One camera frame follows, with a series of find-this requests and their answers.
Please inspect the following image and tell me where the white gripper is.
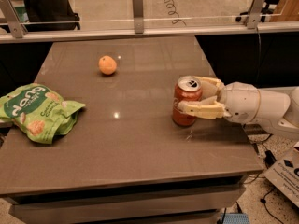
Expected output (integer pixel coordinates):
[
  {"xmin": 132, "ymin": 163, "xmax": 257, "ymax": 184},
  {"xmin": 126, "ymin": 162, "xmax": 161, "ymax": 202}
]
[{"xmin": 178, "ymin": 77, "xmax": 260, "ymax": 124}]

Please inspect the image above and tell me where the red coke can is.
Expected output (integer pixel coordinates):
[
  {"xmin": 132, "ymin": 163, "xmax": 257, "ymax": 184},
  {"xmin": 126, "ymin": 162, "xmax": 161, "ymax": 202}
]
[{"xmin": 172, "ymin": 76, "xmax": 202, "ymax": 126}]

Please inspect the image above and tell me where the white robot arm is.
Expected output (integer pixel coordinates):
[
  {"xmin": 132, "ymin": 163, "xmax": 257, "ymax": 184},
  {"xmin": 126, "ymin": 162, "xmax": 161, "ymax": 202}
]
[{"xmin": 174, "ymin": 76, "xmax": 299, "ymax": 140}]

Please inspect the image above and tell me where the black power adapter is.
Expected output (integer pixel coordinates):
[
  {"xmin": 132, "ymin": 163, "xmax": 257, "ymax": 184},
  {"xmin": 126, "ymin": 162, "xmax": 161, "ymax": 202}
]
[{"xmin": 264, "ymin": 150, "xmax": 277, "ymax": 168}]

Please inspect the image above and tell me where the grey printed sign board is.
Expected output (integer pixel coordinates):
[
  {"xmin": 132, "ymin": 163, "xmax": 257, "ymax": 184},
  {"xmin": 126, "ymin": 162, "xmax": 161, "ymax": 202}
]
[{"xmin": 264, "ymin": 145, "xmax": 299, "ymax": 207}]

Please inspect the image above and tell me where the orange fruit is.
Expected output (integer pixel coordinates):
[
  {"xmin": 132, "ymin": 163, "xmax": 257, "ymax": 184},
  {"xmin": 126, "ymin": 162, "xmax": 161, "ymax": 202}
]
[{"xmin": 98, "ymin": 56, "xmax": 117, "ymax": 75}]

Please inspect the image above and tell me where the blue box under table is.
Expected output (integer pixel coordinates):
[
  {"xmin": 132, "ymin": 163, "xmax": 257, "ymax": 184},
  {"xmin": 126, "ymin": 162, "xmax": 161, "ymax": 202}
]
[{"xmin": 220, "ymin": 213, "xmax": 250, "ymax": 224}]

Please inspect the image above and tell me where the green chip bag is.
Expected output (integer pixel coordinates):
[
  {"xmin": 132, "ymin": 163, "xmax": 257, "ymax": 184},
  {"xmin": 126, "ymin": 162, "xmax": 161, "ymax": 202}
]
[{"xmin": 0, "ymin": 83, "xmax": 85, "ymax": 144}]

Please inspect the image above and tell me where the black office chair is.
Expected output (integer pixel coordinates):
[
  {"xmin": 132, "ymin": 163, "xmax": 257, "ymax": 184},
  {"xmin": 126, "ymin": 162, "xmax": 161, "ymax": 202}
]
[{"xmin": 23, "ymin": 0, "xmax": 80, "ymax": 32}]

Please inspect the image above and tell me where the black coiled cable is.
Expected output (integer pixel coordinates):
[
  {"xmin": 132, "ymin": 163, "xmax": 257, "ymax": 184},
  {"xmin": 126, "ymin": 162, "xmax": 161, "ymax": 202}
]
[{"xmin": 156, "ymin": 0, "xmax": 187, "ymax": 27}]

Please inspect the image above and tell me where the right metal glass bracket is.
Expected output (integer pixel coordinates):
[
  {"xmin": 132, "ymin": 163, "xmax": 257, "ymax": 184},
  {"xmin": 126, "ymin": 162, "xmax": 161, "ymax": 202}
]
[{"xmin": 245, "ymin": 0, "xmax": 265, "ymax": 29}]

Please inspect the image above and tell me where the metal glass bracket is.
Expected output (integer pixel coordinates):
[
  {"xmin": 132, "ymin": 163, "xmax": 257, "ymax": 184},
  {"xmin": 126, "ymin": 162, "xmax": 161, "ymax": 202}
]
[
  {"xmin": 132, "ymin": 0, "xmax": 144, "ymax": 34},
  {"xmin": 245, "ymin": 0, "xmax": 265, "ymax": 29},
  {"xmin": 0, "ymin": 0, "xmax": 27, "ymax": 38}
]

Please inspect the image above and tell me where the black floor cable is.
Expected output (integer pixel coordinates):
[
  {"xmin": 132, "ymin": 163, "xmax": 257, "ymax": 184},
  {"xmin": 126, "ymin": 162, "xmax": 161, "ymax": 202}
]
[{"xmin": 260, "ymin": 186, "xmax": 286, "ymax": 224}]

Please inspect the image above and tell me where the middle metal glass bracket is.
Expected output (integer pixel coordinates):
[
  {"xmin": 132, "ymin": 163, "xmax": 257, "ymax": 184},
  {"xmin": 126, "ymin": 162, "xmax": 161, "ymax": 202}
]
[{"xmin": 132, "ymin": 0, "xmax": 144, "ymax": 34}]

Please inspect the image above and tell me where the left metal glass bracket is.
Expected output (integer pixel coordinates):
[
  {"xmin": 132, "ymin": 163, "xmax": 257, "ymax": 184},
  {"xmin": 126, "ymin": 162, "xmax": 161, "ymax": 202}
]
[{"xmin": 0, "ymin": 0, "xmax": 27, "ymax": 38}]

